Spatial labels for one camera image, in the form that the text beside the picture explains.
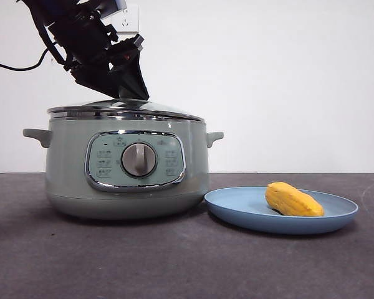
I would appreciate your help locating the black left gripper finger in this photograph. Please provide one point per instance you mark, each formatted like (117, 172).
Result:
(134, 74)
(95, 78)

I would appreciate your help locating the glass lid with green knob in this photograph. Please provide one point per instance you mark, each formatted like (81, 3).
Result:
(162, 110)

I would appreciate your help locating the yellow corn cob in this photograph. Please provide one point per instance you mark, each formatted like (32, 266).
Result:
(294, 201)

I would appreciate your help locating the pale green electric steamer pot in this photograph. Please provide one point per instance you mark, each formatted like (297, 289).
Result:
(65, 174)

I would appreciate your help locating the blue round plate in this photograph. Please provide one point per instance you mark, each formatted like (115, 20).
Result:
(237, 208)

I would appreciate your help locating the white wall socket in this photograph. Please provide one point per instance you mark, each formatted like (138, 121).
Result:
(131, 21)

